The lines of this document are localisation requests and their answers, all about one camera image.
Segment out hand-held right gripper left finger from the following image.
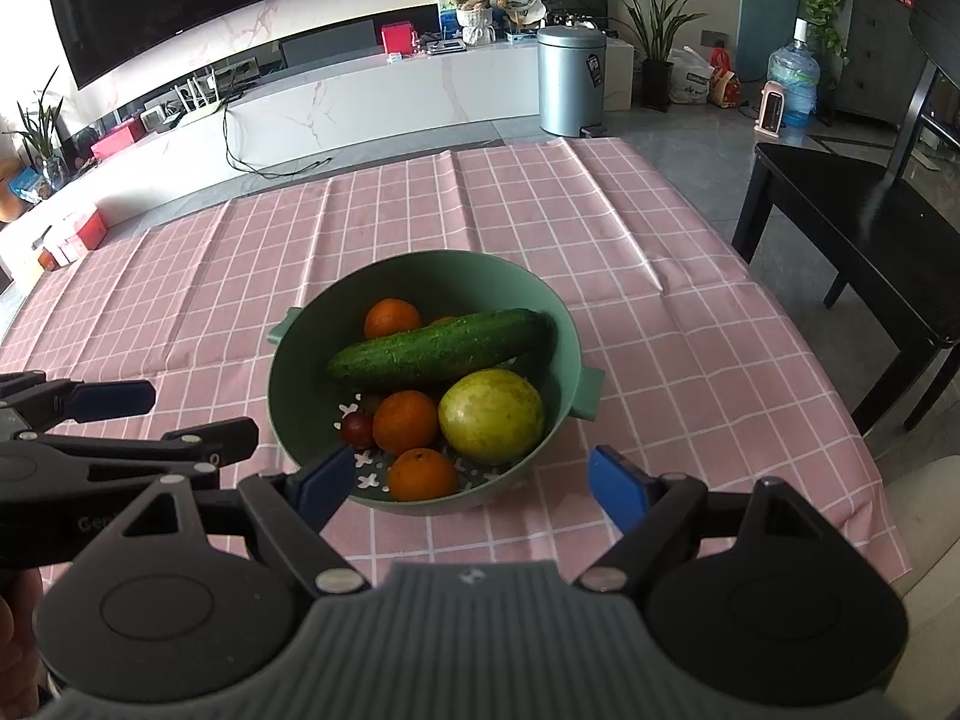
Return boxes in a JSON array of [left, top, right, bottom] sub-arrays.
[[112, 444, 370, 599]]

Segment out green colander bowl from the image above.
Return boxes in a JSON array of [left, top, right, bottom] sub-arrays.
[[267, 250, 605, 515]]

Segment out black cable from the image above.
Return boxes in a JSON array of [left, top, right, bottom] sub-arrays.
[[223, 97, 335, 179]]

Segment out pink flat box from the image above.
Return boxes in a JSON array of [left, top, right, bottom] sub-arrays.
[[90, 122, 147, 160]]

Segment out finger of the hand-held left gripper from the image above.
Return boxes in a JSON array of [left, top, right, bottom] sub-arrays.
[[0, 371, 157, 432], [0, 418, 260, 503]]

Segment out grey drawer cabinet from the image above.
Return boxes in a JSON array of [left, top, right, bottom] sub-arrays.
[[832, 0, 946, 128]]

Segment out blue water jug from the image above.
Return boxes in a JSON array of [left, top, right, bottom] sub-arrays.
[[767, 19, 821, 128]]

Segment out green cucumber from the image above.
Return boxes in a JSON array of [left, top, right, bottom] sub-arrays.
[[327, 307, 557, 392]]

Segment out silver pedal trash can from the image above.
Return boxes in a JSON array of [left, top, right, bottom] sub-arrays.
[[536, 25, 607, 138]]

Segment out pink small heater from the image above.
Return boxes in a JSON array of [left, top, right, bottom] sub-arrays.
[[757, 79, 790, 137]]

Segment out white wifi router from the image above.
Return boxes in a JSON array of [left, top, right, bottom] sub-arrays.
[[174, 69, 226, 119]]

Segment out red gift boxes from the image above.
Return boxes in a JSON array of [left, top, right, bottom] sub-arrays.
[[37, 204, 110, 272]]

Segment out yellow-green pear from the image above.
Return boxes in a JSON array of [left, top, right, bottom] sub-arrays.
[[438, 369, 546, 466]]

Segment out red bag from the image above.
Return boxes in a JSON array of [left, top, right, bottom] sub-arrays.
[[708, 47, 742, 111]]

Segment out pink checked tablecloth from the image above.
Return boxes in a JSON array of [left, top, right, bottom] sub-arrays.
[[0, 136, 913, 602]]

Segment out black low table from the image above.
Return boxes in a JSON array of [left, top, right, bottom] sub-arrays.
[[731, 142, 960, 436]]

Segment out white marble tv cabinet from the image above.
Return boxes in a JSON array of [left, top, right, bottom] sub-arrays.
[[0, 37, 635, 286]]

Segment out white textured vase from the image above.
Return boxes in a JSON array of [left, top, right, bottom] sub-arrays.
[[457, 7, 497, 46]]

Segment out orange tangerine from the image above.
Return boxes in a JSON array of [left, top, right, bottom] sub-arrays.
[[373, 390, 441, 458], [364, 298, 422, 341], [387, 448, 460, 503]]

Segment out white plastic bag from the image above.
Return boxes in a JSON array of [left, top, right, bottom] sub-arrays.
[[667, 46, 715, 106]]

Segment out small potted green plant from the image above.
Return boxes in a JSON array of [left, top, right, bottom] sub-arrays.
[[4, 67, 72, 192]]

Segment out beige sofa cushion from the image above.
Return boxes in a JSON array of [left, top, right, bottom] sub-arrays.
[[881, 454, 960, 616]]

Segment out potted long-leaf plant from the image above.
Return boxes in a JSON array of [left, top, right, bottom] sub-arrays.
[[586, 0, 730, 113]]

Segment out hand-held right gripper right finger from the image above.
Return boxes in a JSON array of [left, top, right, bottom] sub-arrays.
[[574, 445, 845, 593]]

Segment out black flat television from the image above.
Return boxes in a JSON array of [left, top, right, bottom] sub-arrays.
[[43, 0, 320, 91]]

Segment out person's left hand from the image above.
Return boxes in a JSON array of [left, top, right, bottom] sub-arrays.
[[0, 568, 44, 700]]

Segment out black chair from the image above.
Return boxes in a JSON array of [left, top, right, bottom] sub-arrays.
[[877, 0, 960, 188]]

